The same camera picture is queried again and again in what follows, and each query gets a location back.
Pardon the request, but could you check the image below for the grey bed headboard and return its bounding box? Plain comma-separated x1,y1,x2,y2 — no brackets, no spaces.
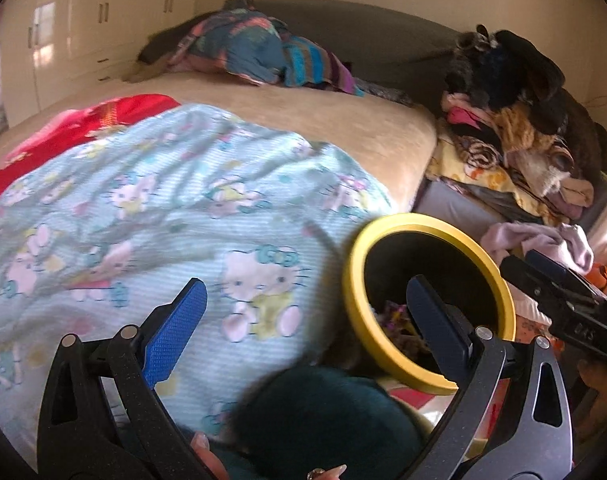
248,0,465,109

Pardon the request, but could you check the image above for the yellow rimmed trash bin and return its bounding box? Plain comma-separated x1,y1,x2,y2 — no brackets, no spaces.
342,213,517,395

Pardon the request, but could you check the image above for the lilac cloth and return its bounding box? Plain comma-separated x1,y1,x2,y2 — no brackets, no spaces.
482,221,595,274

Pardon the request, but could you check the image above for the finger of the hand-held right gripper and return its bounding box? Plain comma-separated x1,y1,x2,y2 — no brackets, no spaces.
500,255,575,312
526,250,607,304

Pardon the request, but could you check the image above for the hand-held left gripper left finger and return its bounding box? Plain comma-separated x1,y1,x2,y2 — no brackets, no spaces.
36,277,219,480

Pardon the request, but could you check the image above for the red blanket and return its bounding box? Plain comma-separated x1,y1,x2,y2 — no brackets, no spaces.
0,93,182,209

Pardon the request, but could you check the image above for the brown cloth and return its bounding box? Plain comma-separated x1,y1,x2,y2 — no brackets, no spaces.
125,24,195,84

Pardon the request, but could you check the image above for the pile of clothes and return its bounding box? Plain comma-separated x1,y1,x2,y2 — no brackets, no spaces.
425,23,607,227

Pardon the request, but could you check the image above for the person's left hand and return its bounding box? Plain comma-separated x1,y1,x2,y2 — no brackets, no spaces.
190,432,347,480

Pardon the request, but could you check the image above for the dark green fuzzy clothing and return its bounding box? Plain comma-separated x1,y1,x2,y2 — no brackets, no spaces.
238,365,427,480

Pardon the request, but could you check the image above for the purple candy wrapper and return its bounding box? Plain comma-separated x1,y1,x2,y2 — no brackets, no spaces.
378,300,425,342

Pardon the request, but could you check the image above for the beige bed sheet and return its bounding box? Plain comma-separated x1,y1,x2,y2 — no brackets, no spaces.
0,66,437,212

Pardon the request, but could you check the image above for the blue floral quilt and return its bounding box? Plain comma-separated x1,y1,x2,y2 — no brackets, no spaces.
168,0,365,98

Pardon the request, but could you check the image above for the cream glossy wardrobe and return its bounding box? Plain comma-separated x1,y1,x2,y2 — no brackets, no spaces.
0,0,203,127

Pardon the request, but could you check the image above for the pink blanket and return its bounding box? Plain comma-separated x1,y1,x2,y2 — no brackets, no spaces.
8,107,105,162

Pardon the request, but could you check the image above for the light blue cartoon cat blanket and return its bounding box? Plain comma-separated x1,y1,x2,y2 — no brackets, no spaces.
0,102,400,477

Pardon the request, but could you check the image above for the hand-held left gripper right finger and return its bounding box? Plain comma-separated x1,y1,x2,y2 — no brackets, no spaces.
406,274,574,480

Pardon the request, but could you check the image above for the person's right hand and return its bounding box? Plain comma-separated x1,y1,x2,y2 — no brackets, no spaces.
576,357,607,442

